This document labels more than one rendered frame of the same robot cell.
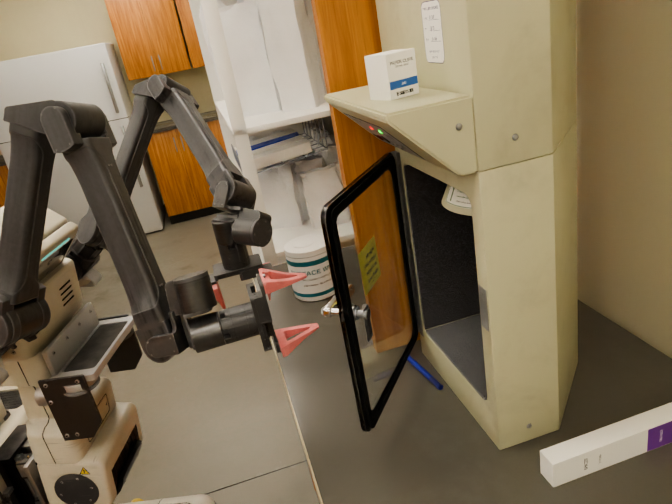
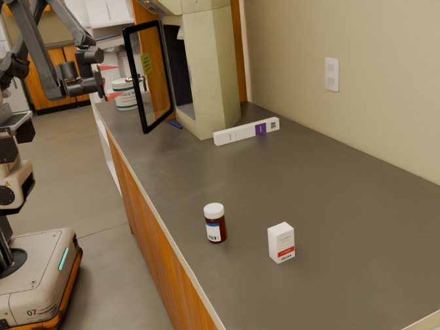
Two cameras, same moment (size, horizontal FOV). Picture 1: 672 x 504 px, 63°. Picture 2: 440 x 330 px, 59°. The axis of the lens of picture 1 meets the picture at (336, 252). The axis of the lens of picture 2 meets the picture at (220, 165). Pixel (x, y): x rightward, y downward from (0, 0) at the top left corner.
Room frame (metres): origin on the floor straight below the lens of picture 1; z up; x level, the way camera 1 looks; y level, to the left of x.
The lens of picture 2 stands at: (-0.74, -0.02, 1.48)
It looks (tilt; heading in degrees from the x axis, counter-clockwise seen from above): 25 degrees down; 350
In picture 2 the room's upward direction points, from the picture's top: 7 degrees counter-clockwise
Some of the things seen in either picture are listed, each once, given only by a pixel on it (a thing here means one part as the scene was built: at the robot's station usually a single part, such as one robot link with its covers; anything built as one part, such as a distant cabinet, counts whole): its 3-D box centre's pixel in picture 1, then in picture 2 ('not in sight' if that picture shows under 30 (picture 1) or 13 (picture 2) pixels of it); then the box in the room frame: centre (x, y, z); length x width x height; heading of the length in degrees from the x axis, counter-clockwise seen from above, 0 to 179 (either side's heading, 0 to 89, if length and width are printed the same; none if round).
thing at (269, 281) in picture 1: (280, 290); (107, 72); (0.82, 0.10, 1.23); 0.09 x 0.07 x 0.07; 101
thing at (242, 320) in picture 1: (244, 321); (91, 85); (0.81, 0.17, 1.20); 0.07 x 0.07 x 0.10; 11
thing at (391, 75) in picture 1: (391, 74); not in sight; (0.80, -0.12, 1.54); 0.05 x 0.05 x 0.06; 28
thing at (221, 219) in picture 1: (229, 229); (83, 57); (1.07, 0.21, 1.27); 0.07 x 0.06 x 0.07; 52
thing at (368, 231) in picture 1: (378, 286); (151, 75); (0.85, -0.06, 1.19); 0.30 x 0.01 x 0.40; 152
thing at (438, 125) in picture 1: (390, 128); (152, 1); (0.83, -0.12, 1.46); 0.32 x 0.12 x 0.10; 11
